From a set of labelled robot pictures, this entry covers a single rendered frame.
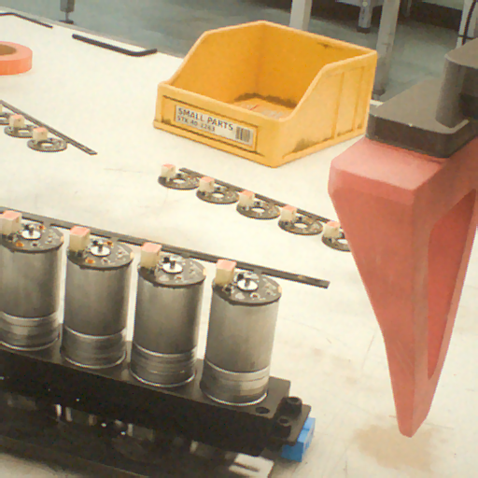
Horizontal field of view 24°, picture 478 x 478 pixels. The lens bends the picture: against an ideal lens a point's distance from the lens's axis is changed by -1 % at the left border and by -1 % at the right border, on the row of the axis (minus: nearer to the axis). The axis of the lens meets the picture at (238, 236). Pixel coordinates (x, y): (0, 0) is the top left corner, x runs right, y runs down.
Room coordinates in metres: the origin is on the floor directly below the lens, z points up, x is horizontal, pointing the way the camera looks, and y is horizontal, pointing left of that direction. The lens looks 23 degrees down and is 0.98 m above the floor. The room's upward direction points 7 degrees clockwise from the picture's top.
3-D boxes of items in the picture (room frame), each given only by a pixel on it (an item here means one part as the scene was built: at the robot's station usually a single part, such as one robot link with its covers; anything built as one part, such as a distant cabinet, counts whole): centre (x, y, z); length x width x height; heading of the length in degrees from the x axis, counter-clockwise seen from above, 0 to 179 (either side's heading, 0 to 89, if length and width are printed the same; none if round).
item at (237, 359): (0.36, -0.01, 0.79); 0.02 x 0.02 x 0.05
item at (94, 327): (0.38, 0.05, 0.79); 0.02 x 0.02 x 0.05
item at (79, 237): (0.38, 0.06, 0.82); 0.01 x 0.01 x 0.01; 76
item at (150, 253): (0.37, 0.03, 0.82); 0.01 x 0.01 x 0.01; 76
